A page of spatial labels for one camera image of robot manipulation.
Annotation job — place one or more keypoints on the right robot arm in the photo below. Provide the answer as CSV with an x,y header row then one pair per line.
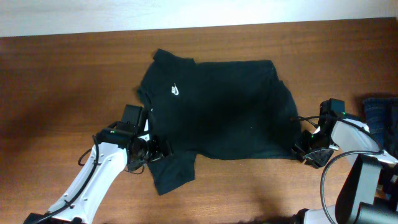
x,y
369,193

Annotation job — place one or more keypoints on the blue denim jeans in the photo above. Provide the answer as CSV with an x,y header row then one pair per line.
x,y
381,117

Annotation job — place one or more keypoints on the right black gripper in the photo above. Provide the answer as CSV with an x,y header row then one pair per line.
x,y
316,162

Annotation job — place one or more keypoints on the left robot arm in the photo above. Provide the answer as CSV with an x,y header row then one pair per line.
x,y
81,200

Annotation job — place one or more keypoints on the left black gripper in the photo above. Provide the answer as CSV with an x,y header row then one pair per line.
x,y
160,152

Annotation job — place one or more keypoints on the black nike t-shirt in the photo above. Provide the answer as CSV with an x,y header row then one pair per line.
x,y
221,110

